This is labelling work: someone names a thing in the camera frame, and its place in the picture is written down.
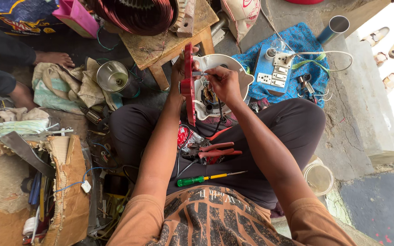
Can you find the person's left hand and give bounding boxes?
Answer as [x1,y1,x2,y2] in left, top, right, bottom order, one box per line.
[169,46,202,103]

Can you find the person's right hand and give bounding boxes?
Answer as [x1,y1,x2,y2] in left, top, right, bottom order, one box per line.
[204,66,244,107]

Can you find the red appliance cover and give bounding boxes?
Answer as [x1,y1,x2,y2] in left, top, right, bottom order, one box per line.
[179,42,197,127]

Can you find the wooden stool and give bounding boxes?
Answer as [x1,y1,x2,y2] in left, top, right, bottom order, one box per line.
[119,0,220,91]

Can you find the white appliance motor housing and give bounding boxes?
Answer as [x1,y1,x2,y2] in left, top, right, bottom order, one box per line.
[193,54,255,121]

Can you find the white printed sack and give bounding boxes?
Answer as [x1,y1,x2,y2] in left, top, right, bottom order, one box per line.
[220,0,262,43]

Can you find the clear light bulb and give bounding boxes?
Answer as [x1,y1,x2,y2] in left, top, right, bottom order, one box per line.
[265,38,286,61]

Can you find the red white plastic packet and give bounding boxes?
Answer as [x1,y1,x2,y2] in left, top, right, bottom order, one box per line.
[177,124,205,153]

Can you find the steel mixer jar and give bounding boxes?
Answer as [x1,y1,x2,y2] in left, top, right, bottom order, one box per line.
[96,60,141,99]

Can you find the blue patterned cloth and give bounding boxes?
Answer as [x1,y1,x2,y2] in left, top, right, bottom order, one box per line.
[232,22,331,109]

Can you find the person's dark trousers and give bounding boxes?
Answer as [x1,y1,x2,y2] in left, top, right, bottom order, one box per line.
[108,98,327,210]

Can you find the small motor armature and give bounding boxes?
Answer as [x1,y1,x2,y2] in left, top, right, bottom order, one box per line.
[80,107,104,126]

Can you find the green yellow screwdriver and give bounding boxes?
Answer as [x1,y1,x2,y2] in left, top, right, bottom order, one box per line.
[177,170,248,187]

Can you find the pink plastic container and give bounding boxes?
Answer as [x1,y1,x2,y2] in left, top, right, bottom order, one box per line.
[52,0,100,39]

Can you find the dirty beige cloth bag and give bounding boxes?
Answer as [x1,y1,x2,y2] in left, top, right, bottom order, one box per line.
[31,57,124,115]

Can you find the steel tumbler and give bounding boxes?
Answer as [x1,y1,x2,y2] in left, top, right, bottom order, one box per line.
[317,15,350,46]

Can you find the person's orange printed shirt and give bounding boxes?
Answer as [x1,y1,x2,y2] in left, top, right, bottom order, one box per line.
[106,185,358,246]

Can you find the clear plastic jar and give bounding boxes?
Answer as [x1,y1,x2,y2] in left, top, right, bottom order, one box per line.
[302,155,335,197]

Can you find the blue yellow printed bag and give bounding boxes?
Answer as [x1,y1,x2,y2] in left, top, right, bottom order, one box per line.
[0,0,68,37]

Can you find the bundle of green white sheets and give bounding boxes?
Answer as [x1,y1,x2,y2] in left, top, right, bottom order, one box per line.
[0,119,74,139]

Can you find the torn cardboard box of tools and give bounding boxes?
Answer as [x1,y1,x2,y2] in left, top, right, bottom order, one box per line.
[0,135,91,246]

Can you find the grey metal blade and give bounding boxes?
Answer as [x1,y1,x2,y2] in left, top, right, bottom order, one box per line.
[0,131,57,179]

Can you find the copper wire motor winding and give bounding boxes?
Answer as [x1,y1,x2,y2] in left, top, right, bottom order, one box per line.
[87,0,180,37]

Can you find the blue switch socket board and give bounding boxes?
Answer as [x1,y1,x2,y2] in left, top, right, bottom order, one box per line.
[253,44,297,97]

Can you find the red handled pliers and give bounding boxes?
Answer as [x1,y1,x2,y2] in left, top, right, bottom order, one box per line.
[183,141,235,158]

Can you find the black power cable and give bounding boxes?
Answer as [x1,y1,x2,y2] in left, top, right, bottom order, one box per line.
[175,97,228,178]

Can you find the red handled wire cutter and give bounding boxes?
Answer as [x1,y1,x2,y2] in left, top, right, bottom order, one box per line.
[182,149,243,165]

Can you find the black test clips with wires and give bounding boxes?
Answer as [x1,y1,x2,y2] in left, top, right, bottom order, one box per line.
[296,73,333,104]

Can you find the white cable with plug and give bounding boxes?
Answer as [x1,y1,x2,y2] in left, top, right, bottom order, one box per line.
[285,51,354,72]

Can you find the white connector with blue wire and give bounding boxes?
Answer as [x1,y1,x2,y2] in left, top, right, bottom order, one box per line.
[54,167,106,194]

